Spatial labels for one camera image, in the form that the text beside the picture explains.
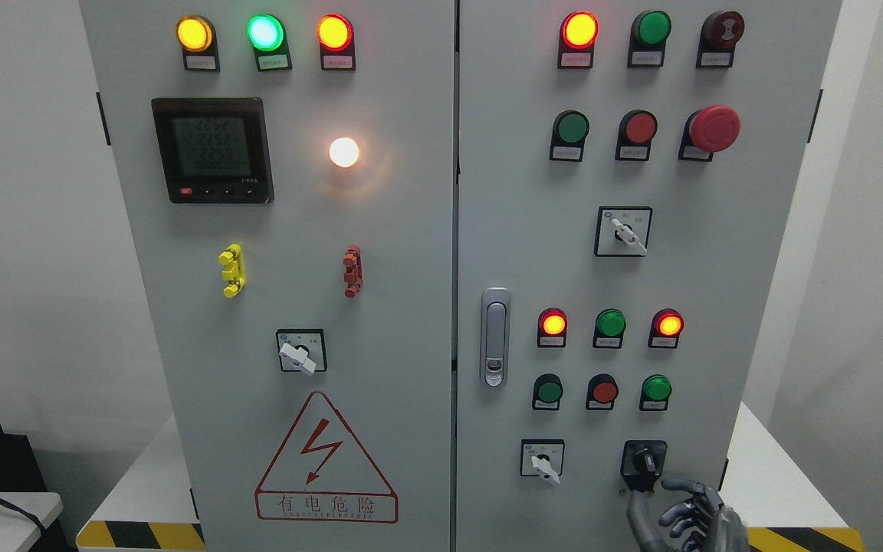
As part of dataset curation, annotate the green lit indicator light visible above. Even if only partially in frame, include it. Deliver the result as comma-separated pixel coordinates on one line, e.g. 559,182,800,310
246,14,292,72

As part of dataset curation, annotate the red push button upper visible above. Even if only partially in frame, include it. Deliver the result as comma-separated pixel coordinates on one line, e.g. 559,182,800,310
615,110,658,162

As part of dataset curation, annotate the red high voltage warning sticker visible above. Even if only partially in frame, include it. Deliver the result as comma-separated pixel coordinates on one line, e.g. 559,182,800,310
254,391,399,524

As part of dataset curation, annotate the green push button upper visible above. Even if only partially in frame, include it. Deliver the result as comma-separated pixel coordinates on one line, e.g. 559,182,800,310
549,110,589,162

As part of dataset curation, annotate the dark red buzzer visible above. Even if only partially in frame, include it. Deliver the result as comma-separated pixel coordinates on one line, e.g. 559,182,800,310
696,11,745,67

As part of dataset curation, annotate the white glowing lamp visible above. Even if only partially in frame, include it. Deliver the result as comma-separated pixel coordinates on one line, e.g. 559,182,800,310
328,136,360,168

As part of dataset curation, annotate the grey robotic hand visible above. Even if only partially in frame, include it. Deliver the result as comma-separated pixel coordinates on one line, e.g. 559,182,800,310
627,478,750,551

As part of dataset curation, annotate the red lit indicator left door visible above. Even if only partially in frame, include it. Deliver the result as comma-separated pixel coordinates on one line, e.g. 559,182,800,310
316,13,356,72

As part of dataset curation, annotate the grey cabinet door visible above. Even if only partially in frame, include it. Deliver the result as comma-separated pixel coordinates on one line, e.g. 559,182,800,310
80,1,456,551
455,1,841,551

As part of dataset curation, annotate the green push button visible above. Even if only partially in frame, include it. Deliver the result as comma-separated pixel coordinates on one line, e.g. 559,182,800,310
549,110,589,162
530,373,563,411
638,374,673,412

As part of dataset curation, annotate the black rotary knob switch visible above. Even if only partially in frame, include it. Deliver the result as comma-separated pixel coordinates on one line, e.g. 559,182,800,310
620,440,667,492

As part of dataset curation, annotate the white selector switch left door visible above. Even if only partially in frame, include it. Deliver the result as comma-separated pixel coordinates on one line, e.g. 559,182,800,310
274,328,328,375

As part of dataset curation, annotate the white platform with hazard stripes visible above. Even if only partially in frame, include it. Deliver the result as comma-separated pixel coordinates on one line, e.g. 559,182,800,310
76,406,865,551

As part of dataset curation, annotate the silver door handle lock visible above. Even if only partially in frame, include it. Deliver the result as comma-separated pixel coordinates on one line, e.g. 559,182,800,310
480,287,511,388

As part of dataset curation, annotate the black cable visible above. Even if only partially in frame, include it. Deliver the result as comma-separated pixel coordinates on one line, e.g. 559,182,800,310
0,491,49,537

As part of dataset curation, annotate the red indicator middle right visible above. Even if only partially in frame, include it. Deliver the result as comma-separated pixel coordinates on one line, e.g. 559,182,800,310
648,308,684,349

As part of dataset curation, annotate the red lit indicator top right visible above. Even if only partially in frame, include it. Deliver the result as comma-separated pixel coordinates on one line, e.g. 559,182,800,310
557,11,599,70

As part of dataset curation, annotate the white selector switch upper right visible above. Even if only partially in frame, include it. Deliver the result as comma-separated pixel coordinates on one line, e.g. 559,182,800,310
595,206,653,258

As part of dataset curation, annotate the green indicator top right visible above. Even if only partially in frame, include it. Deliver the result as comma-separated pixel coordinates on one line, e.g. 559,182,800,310
627,10,672,67

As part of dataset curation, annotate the red emergency stop button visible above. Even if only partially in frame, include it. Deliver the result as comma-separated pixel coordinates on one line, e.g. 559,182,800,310
678,104,740,162

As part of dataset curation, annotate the grey left cabinet door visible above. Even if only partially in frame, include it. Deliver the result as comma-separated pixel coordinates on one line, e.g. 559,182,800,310
80,1,456,551

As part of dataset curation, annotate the green push button lower left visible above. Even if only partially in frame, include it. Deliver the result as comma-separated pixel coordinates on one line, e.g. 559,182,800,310
530,373,563,411

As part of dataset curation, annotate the red push button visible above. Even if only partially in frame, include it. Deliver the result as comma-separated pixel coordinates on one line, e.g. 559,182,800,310
585,373,619,411
615,110,658,162

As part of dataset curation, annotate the green push button lower right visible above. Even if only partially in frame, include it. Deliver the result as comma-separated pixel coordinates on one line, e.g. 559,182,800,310
638,374,673,412

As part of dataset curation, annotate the red lit indicator middle left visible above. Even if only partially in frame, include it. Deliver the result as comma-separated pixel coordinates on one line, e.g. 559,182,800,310
537,307,568,348

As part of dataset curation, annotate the red terminal connector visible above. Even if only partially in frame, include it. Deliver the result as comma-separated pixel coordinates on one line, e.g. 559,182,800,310
341,244,364,298

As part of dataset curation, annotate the grey right cabinet door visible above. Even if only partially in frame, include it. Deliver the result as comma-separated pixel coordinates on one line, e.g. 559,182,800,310
455,1,841,551

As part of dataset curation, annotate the white selector switch lower right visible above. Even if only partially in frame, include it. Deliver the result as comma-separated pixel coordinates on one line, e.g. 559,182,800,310
520,438,565,485

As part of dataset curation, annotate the white side table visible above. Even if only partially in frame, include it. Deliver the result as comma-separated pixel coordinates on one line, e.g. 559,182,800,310
0,492,63,551

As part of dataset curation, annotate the green indicator middle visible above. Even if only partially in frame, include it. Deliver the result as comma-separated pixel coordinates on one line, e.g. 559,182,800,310
592,308,627,349

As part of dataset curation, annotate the yellow terminal connector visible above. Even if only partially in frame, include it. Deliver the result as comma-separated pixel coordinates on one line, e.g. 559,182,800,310
218,242,246,298

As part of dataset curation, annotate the yellow indicator light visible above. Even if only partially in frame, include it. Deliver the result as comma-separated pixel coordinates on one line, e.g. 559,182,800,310
176,15,220,72

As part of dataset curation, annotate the white selector switch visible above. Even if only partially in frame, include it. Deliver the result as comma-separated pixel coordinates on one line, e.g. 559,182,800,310
595,206,653,258
520,438,565,485

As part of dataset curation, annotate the black digital power meter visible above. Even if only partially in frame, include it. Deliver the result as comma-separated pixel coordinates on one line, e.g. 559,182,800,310
151,97,274,204

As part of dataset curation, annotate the red lit indicator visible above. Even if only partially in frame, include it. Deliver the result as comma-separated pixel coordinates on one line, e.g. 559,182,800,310
537,307,568,348
557,11,599,70

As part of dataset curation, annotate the red push button lower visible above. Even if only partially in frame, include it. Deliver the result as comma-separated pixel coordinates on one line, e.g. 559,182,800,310
585,373,619,411

